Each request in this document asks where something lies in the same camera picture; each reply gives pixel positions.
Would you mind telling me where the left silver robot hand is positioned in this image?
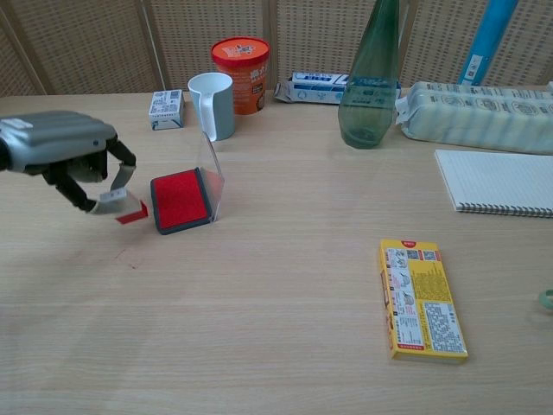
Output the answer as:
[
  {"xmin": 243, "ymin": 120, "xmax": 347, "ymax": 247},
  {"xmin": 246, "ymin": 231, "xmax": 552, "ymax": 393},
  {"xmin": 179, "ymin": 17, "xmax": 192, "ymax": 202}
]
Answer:
[{"xmin": 0, "ymin": 111, "xmax": 137, "ymax": 215}]

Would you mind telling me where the small red white eraser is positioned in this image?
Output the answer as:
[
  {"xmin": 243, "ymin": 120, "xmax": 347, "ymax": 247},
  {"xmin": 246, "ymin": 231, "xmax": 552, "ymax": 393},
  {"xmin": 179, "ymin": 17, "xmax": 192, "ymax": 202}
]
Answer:
[{"xmin": 99, "ymin": 188, "xmax": 150, "ymax": 227}]

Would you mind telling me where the red stamp pad case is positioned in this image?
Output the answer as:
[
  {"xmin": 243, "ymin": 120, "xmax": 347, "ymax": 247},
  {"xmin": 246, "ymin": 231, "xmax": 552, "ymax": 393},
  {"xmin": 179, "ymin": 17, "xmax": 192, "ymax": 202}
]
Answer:
[{"xmin": 149, "ymin": 131, "xmax": 227, "ymax": 236}]

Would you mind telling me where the wicker folding screen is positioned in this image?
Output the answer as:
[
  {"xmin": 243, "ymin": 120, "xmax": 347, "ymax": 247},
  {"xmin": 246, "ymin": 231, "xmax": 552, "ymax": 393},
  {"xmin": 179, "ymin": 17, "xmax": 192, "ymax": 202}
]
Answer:
[{"xmin": 0, "ymin": 0, "xmax": 553, "ymax": 99}]

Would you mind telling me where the small white barcode box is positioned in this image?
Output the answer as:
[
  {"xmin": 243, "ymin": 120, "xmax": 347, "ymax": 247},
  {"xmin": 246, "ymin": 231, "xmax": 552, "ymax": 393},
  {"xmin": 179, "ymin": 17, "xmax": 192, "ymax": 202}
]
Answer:
[{"xmin": 148, "ymin": 89, "xmax": 186, "ymax": 131}]

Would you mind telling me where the white grey mug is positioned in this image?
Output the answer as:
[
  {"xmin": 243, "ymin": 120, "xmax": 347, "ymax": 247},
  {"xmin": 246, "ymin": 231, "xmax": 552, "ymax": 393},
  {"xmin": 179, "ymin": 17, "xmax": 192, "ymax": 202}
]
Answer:
[{"xmin": 187, "ymin": 72, "xmax": 237, "ymax": 143}]

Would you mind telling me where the orange instant noodle cup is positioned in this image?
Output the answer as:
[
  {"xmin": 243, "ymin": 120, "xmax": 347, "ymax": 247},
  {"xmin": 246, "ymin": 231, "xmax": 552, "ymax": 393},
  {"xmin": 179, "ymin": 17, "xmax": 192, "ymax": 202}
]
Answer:
[{"xmin": 210, "ymin": 36, "xmax": 272, "ymax": 117}]

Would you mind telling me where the blue white toothpaste box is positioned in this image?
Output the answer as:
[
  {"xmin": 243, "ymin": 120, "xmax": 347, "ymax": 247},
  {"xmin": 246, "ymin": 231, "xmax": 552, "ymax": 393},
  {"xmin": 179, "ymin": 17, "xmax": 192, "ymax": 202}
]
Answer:
[{"xmin": 272, "ymin": 71, "xmax": 403, "ymax": 106}]

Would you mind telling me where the green spray bottle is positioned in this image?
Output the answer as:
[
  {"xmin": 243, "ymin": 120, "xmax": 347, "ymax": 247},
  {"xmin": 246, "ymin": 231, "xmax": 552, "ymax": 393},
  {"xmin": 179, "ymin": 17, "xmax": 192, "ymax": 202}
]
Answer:
[{"xmin": 339, "ymin": 0, "xmax": 403, "ymax": 151}]

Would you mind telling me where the yellow flat box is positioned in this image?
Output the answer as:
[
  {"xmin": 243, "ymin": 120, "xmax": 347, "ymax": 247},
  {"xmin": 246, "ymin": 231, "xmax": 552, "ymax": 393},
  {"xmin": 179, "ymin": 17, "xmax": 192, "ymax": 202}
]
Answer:
[{"xmin": 379, "ymin": 239, "xmax": 470, "ymax": 366}]

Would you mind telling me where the blue cling film roll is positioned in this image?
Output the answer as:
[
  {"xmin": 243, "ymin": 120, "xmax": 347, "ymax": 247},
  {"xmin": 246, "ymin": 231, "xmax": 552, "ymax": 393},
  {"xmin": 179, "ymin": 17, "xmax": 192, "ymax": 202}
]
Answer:
[{"xmin": 457, "ymin": 0, "xmax": 520, "ymax": 86}]

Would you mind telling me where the white spiral notebook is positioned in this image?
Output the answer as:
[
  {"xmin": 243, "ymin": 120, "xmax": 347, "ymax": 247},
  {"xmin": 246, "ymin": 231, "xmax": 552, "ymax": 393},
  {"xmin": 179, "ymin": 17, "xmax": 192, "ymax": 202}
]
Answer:
[{"xmin": 434, "ymin": 149, "xmax": 553, "ymax": 219}]

